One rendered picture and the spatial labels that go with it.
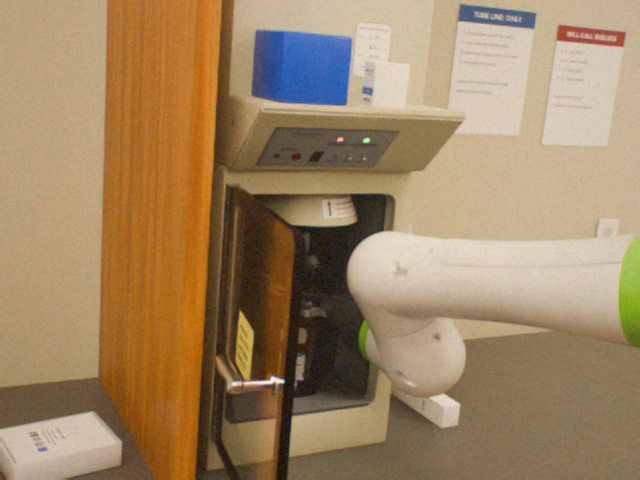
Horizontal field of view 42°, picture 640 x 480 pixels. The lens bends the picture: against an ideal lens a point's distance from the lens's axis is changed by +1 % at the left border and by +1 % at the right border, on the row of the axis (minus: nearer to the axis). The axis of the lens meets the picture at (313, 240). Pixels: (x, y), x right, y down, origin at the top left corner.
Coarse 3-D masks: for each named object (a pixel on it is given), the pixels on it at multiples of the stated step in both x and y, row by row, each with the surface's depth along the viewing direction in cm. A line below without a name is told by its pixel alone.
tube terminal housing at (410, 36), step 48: (240, 0) 111; (288, 0) 114; (336, 0) 117; (384, 0) 121; (432, 0) 124; (240, 48) 113; (288, 192) 121; (336, 192) 125; (384, 192) 129; (384, 384) 138; (336, 432) 136; (384, 432) 140
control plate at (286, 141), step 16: (288, 128) 109; (304, 128) 110; (320, 128) 111; (272, 144) 111; (288, 144) 112; (304, 144) 113; (320, 144) 114; (336, 144) 115; (352, 144) 116; (368, 144) 117; (384, 144) 118; (272, 160) 114; (288, 160) 115; (304, 160) 116; (320, 160) 118; (336, 160) 119; (352, 160) 120; (368, 160) 121
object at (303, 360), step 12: (324, 264) 134; (312, 276) 133; (324, 276) 135; (312, 288) 134; (324, 288) 136; (300, 324) 134; (312, 324) 135; (300, 336) 135; (312, 336) 136; (300, 348) 135; (312, 348) 137; (300, 360) 136; (312, 360) 137; (300, 372) 136; (312, 372) 138
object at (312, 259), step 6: (306, 234) 135; (306, 240) 135; (306, 246) 135; (312, 246) 139; (306, 252) 135; (312, 252) 135; (318, 252) 136; (306, 258) 133; (312, 258) 133; (318, 258) 134; (324, 258) 135; (306, 264) 132; (312, 264) 133
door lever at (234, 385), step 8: (216, 360) 100; (224, 360) 100; (224, 368) 97; (232, 368) 97; (224, 376) 96; (232, 376) 95; (272, 376) 95; (232, 384) 93; (240, 384) 94; (248, 384) 94; (256, 384) 95; (264, 384) 95; (272, 384) 95; (232, 392) 94; (240, 392) 94; (272, 392) 95
